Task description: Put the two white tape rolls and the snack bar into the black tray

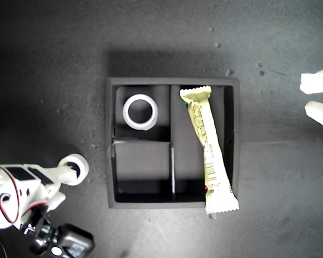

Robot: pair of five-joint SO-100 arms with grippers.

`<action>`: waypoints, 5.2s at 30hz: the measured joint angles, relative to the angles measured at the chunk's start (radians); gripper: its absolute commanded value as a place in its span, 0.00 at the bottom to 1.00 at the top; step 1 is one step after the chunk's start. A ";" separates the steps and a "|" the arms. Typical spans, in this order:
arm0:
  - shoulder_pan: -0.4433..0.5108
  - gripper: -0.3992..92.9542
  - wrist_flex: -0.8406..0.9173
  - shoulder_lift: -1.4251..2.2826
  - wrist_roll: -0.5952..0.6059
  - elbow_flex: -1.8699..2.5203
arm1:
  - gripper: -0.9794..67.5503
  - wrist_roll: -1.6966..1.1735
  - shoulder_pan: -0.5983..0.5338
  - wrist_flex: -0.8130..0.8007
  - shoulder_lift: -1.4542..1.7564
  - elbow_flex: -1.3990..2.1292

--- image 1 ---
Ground small white tape roll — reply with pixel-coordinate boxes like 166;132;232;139
58;153;90;186

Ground large white tape roll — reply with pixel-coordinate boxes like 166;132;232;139
122;94;159;131

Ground green printed snack bar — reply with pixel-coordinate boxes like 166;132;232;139
179;85;240;215

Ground black compartment tray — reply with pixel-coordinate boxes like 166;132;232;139
106;77;241;210

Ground red servo wire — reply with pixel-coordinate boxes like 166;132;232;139
0;162;20;224

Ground black camera bracket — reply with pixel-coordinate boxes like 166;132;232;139
19;205;60;255

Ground thin grey cable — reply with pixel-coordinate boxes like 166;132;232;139
0;231;9;258

